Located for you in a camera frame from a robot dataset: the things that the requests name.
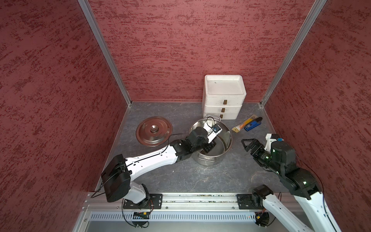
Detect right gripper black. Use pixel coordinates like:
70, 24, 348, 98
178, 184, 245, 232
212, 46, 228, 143
239, 137, 282, 174

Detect stainless steel pot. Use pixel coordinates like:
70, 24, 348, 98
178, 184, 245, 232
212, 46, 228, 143
189, 114, 233, 166

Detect steel pot lid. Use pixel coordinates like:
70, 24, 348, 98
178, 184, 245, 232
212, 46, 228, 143
136, 117, 173, 147

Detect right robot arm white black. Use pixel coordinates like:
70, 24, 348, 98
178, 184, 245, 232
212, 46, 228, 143
241, 134, 341, 232

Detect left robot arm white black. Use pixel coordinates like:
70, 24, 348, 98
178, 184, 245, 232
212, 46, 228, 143
101, 125, 222, 209

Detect blue stapler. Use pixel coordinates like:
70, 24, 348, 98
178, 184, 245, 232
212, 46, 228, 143
244, 117, 262, 131

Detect white three drawer box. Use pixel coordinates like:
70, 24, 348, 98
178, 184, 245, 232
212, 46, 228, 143
202, 74, 246, 120

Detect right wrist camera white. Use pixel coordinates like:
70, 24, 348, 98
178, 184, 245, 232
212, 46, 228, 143
265, 133, 283, 152

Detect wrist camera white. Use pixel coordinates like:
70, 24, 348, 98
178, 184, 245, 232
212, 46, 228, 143
207, 124, 222, 144
265, 133, 283, 152

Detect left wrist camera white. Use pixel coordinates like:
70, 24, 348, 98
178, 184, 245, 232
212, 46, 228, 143
207, 124, 222, 144

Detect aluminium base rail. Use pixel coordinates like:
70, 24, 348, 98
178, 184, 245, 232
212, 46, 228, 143
82, 192, 318, 212

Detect right aluminium corner post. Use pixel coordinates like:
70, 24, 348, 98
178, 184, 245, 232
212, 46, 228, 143
260, 0, 327, 109

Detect aluminium corner post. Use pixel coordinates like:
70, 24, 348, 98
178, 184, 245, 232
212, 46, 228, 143
260, 0, 327, 109
78, 0, 132, 107

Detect left aluminium corner post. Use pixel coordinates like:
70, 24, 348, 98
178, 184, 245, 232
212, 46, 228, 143
78, 0, 132, 107

